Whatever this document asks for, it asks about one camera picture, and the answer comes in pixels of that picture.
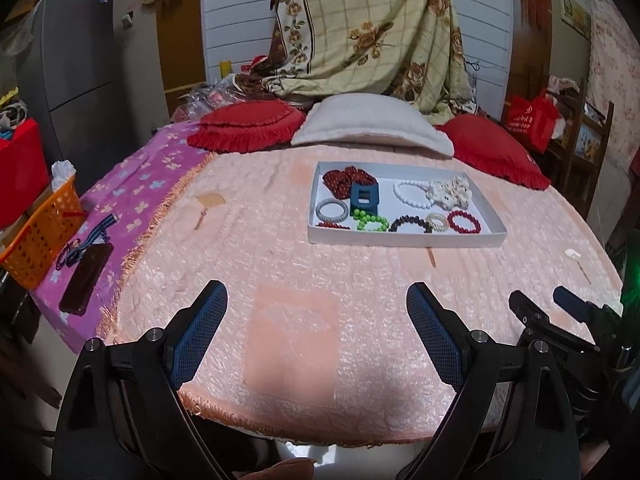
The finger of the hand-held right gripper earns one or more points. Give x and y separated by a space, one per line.
527 312
570 301

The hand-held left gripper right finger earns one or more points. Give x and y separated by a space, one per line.
435 337

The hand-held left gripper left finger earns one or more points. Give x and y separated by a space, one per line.
200 332

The white shallow box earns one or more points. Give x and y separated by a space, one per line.
350 237

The pink plush blanket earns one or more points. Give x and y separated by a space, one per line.
300 285

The dark brown phone case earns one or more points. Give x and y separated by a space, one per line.
85 280

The cream carved bead bundle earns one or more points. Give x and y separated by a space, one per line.
450 192

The blue plastic block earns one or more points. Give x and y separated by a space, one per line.
356 205

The purple flowered sheet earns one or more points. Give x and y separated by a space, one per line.
145 185

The red ruffled pillow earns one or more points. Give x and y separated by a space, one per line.
495 150

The red shopping bag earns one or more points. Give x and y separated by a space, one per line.
530 117

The orange plastic basket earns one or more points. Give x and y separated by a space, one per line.
40 230

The white crumpled bag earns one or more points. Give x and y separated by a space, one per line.
62 170

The red fringed pillow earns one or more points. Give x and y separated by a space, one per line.
245 122

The white pillow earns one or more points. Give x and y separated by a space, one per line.
370 122

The clear plastic bag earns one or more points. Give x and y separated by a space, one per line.
210 97

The pink floral curtain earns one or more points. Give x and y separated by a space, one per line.
615 60

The red plastic crate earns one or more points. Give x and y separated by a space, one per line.
20 165

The small yellow container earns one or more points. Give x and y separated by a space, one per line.
226 69

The brown wooden door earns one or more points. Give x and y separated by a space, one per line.
180 45

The grey refrigerator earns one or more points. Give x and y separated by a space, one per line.
75 55

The floral cream blanket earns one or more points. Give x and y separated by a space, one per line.
375 25

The framed wall picture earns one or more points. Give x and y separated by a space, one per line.
575 10

